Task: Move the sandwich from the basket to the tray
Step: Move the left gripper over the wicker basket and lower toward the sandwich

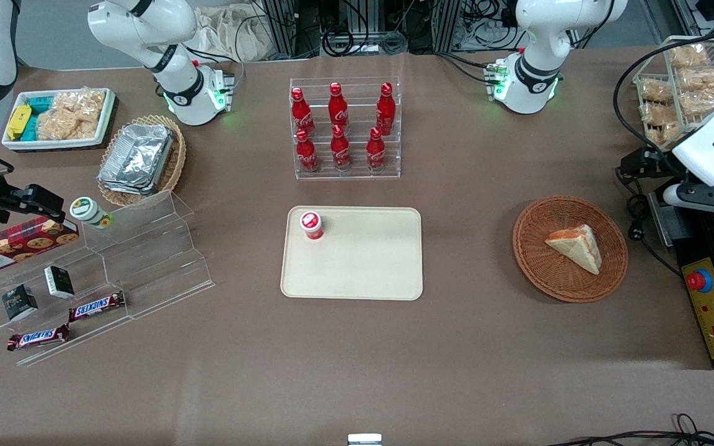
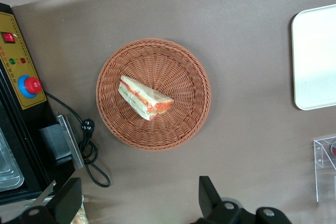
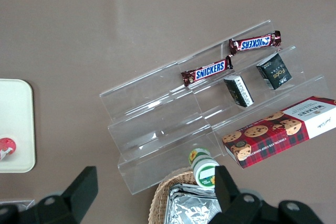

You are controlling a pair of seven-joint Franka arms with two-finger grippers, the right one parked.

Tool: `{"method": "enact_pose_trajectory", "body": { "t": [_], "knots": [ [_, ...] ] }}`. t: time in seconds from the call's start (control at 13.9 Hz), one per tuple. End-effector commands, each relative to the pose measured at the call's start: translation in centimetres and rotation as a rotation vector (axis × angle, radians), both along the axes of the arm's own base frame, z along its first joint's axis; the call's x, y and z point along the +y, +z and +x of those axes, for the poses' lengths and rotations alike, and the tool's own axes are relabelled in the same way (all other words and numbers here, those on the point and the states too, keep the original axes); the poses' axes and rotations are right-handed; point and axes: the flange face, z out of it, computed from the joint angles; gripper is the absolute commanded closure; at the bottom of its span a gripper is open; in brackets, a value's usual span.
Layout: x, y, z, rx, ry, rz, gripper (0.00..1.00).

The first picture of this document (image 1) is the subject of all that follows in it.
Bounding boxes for oval light wicker basket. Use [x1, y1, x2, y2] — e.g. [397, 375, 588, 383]
[97, 114, 187, 208]

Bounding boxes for yellow snack packet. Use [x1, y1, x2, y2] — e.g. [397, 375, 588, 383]
[7, 105, 33, 141]

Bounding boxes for brown chocolate bar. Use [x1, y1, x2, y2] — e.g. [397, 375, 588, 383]
[7, 324, 71, 352]
[68, 291, 126, 323]

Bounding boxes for black floor cables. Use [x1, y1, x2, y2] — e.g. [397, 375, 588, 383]
[546, 413, 714, 446]

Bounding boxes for clear acrylic bottle rack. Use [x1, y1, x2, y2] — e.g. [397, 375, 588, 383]
[289, 76, 402, 181]

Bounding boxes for small black box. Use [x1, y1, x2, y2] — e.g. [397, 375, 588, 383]
[1, 284, 39, 321]
[44, 266, 76, 299]

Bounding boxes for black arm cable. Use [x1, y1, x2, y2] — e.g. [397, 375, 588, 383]
[613, 32, 714, 157]

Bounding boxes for aluminium frame with cables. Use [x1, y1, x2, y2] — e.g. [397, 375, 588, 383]
[252, 0, 522, 58]

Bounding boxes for white wire rack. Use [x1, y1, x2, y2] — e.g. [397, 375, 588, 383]
[633, 34, 714, 151]

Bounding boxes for round brown wicker basket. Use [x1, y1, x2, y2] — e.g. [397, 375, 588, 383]
[512, 196, 629, 304]

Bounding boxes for silver metal bracket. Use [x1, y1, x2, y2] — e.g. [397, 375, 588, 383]
[648, 191, 697, 248]

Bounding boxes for red cookie box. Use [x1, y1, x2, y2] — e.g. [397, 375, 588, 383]
[0, 216, 80, 277]

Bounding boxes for black power cable with plug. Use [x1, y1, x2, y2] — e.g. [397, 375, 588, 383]
[615, 167, 684, 277]

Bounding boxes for green lid white cup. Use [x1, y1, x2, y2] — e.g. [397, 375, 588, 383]
[69, 196, 114, 230]

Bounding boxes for beige cloth bag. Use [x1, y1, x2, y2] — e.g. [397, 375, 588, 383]
[191, 5, 273, 63]

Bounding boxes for stacked aluminium foil containers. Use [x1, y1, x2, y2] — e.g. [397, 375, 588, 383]
[98, 123, 176, 196]

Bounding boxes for beige plastic tray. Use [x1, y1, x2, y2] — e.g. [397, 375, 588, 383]
[280, 206, 424, 302]

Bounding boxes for clear acrylic stepped shelf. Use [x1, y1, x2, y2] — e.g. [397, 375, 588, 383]
[0, 190, 216, 367]

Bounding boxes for clear bag of crackers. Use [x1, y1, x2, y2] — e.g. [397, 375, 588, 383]
[36, 88, 107, 141]

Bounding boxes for triangle sandwich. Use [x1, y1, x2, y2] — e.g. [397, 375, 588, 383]
[545, 224, 602, 276]

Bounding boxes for white rectangular snack tray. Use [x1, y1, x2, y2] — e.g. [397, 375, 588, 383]
[1, 87, 117, 152]

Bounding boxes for clear bag of fried snacks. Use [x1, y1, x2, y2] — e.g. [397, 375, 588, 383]
[640, 102, 680, 125]
[679, 90, 714, 118]
[640, 79, 674, 105]
[645, 123, 684, 147]
[667, 43, 711, 69]
[676, 67, 714, 94]

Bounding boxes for red lid yogurt cup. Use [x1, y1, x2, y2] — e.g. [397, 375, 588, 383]
[299, 211, 325, 242]

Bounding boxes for red cola bottle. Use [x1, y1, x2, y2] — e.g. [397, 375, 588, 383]
[330, 124, 352, 172]
[376, 82, 397, 136]
[366, 127, 387, 172]
[291, 87, 316, 138]
[295, 128, 320, 173]
[328, 82, 350, 132]

